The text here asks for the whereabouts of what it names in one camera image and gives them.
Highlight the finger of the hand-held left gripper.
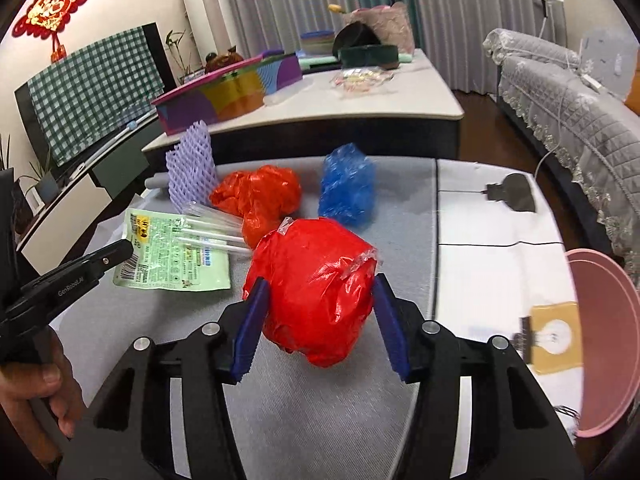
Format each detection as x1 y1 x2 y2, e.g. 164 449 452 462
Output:
87 239 135 281

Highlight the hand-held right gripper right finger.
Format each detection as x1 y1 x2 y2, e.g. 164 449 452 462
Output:
372 274 586 480

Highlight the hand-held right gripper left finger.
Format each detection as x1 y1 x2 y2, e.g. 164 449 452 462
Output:
60 277 273 480

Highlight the green printed packet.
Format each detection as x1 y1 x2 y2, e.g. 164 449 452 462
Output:
112 207 232 291

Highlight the round red plastic bag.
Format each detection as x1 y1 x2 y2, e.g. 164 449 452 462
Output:
242 217 378 368

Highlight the pink plastic bin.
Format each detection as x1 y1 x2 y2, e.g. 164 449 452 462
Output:
565 247 640 438

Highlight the person's left hand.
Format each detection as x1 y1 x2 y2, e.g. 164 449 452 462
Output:
0 325 87 463

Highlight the television cabinet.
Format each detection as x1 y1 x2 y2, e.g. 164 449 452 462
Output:
15 115 171 276

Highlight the grey white printed tablecloth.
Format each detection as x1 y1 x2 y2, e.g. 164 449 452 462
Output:
20 156 586 480

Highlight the clear packet of white straws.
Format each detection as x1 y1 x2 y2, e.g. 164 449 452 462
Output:
181 200 256 257

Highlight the potted spiky plant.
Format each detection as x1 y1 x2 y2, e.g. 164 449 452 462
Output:
0 132 61 211

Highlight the purple foam net sleeve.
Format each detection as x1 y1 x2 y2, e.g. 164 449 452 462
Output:
165 120 218 213

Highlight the white blue-tipped rod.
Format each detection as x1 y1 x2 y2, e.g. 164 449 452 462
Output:
65 110 161 176

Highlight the crumpled red plastic bag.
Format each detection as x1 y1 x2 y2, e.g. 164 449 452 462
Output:
209 165 303 251

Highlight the blue plastic bag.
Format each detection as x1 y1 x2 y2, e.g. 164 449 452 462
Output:
318 142 377 228

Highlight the green checkered cloth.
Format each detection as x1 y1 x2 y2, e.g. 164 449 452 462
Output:
27 27 166 168

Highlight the colourful gift box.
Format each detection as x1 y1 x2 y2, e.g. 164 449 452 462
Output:
151 52 304 136

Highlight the black television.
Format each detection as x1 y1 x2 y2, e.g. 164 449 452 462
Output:
14 22 178 181

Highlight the white low table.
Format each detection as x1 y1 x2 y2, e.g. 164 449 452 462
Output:
141 47 463 166

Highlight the brown figurine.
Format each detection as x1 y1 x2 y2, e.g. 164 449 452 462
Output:
204 46 246 75

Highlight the thin green plant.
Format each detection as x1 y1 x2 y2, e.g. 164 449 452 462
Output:
165 29 193 83

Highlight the clear snack bag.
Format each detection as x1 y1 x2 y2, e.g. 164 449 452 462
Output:
331 67 396 98

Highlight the white standing air conditioner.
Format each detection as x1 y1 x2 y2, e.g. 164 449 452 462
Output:
176 0 238 61

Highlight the grey quilted sofa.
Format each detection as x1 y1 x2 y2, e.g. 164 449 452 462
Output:
482 27 640 286

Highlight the dark green box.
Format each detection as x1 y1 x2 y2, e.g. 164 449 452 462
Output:
337 44 401 70

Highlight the black hat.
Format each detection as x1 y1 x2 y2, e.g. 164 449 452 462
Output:
332 22 383 58

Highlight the stack of plastic containers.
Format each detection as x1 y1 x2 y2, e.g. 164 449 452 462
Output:
300 30 335 56

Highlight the pink lace basket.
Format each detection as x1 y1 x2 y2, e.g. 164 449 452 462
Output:
342 2 416 56

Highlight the grey curtain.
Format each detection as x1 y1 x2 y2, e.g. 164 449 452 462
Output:
407 0 568 96
217 0 356 61

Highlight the grey printed pillow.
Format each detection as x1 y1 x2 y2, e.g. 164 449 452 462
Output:
580 27 640 103

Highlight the white clip stand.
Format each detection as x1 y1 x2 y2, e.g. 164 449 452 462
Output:
531 0 563 41

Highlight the white charging cable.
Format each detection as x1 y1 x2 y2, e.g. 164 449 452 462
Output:
534 60 601 178

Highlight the red wall decoration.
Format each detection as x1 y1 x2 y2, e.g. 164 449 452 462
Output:
11 0 92 63

